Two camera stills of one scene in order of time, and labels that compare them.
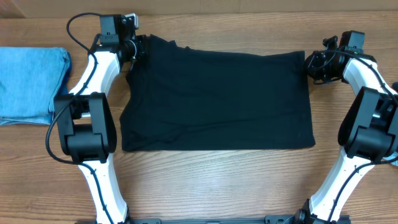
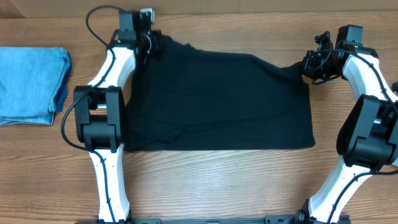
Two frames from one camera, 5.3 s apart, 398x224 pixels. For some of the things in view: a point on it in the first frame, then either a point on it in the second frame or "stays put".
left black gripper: x=141 y=47 to x=155 y=42
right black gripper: x=313 y=66 stays put
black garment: x=177 y=98 stays put
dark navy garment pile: x=395 y=86 stays put
